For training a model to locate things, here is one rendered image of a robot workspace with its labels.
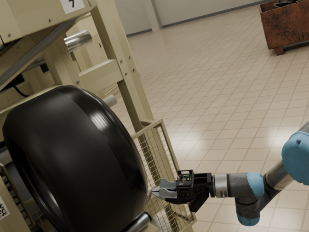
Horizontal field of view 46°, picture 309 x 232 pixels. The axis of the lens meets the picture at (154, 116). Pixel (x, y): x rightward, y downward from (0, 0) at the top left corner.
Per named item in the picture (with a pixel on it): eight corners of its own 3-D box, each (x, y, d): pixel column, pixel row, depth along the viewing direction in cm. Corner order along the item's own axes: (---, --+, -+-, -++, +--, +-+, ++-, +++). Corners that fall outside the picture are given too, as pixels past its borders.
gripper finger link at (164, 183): (149, 176, 122) (176, 174, 120) (153, 186, 126) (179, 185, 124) (148, 183, 120) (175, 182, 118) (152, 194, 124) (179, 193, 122)
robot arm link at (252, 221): (271, 211, 123) (269, 187, 118) (251, 232, 117) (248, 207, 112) (251, 202, 129) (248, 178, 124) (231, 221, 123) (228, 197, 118)
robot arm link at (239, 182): (265, 203, 112) (264, 182, 108) (229, 205, 115) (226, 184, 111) (262, 186, 119) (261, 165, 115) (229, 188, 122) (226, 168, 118)
